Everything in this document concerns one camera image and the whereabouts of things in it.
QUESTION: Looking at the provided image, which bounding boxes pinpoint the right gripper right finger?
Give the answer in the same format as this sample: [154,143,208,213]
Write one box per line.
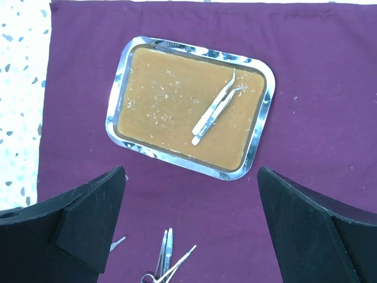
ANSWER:
[257,167,376,282]

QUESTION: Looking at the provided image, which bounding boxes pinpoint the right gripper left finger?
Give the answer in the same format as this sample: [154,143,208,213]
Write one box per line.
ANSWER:
[1,166,125,282]

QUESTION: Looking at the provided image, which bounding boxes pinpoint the steel surgical scissors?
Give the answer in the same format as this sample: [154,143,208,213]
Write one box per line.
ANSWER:
[163,228,173,273]

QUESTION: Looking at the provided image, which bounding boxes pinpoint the purple cloth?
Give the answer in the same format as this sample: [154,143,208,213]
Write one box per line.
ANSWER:
[37,1,376,282]

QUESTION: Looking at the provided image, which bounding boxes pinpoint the curved steel tweezers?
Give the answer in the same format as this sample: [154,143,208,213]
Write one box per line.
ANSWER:
[191,86,244,146]

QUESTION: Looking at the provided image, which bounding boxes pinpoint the tan wax pad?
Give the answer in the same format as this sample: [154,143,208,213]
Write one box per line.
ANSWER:
[117,47,264,170]

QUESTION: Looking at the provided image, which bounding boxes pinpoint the steel instrument tray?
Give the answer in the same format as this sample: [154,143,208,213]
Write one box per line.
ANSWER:
[105,36,276,180]

